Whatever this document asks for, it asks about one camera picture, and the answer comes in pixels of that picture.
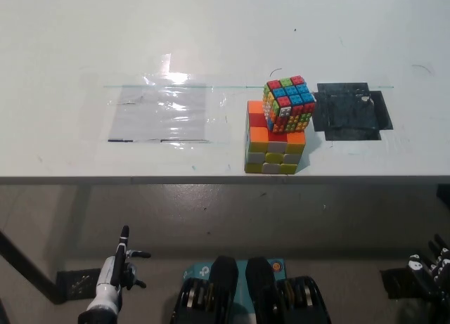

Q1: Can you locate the black right hand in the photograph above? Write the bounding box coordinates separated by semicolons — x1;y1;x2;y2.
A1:
407;234;450;304

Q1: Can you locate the white and black left hand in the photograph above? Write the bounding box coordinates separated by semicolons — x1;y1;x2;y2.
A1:
86;225;152;313

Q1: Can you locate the small studded multicolour puzzle cube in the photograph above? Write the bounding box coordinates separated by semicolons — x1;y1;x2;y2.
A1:
262;74;316;134

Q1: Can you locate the large orange red puzzle cube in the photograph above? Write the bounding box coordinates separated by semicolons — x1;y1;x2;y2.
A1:
243;99;306;176

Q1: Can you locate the black table leg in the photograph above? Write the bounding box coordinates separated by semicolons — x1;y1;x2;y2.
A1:
0;228;59;306

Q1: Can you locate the teal router box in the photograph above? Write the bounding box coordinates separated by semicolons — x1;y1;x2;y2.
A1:
181;259;288;313

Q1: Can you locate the clear plastic sheet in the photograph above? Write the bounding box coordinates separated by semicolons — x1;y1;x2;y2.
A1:
104;53;229;148

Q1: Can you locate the black tape patch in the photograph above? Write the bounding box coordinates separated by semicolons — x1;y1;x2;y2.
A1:
312;82;394;142

